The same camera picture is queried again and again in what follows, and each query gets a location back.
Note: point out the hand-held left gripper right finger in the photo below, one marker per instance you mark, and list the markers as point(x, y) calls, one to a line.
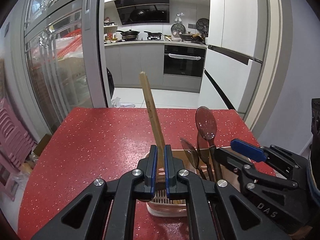
point(166, 172)

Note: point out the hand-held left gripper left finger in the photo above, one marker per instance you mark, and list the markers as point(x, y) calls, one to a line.
point(153, 172)

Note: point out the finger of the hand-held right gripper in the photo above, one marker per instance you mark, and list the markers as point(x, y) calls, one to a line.
point(230, 158)
point(247, 150)

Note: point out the brown translucent spoon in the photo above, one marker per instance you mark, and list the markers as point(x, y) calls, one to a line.
point(188, 152)
point(202, 152)
point(205, 122)

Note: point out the beige plastic utensil holder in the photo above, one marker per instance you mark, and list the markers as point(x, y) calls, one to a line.
point(160, 211)

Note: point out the clear plastic bag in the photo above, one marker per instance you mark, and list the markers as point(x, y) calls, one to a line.
point(122, 102)

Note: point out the black built-in oven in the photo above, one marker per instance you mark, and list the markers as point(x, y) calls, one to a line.
point(183, 65)

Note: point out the grey kitchen cabinet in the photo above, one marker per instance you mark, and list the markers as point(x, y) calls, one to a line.
point(135, 65)

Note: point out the cardboard box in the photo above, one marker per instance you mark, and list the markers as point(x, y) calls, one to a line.
point(42, 147)

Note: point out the black wok with food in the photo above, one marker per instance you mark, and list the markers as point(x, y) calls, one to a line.
point(188, 36)

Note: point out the sliding glass door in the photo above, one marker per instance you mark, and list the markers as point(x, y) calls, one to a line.
point(62, 80)

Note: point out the round black splatter screen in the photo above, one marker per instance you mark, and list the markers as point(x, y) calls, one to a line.
point(202, 25)
point(177, 28)

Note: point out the white refrigerator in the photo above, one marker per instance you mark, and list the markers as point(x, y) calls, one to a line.
point(232, 17)

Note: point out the black frying pan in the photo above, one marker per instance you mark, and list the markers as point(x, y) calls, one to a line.
point(153, 35)

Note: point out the pink plastic stool stack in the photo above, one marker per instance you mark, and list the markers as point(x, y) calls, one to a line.
point(12, 135)

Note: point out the condiment rack with bottles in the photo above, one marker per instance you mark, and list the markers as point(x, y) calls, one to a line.
point(110, 32)

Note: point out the red plastic basket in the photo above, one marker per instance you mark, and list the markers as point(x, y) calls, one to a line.
point(68, 45)

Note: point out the black range hood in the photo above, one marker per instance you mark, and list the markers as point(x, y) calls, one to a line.
point(142, 12)

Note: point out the kitchen wall outlet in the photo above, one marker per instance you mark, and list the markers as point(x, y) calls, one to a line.
point(192, 25)

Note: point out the white wall hook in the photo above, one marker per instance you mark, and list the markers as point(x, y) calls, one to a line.
point(178, 17)

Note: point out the wall switch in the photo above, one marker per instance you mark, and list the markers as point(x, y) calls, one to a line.
point(7, 28)

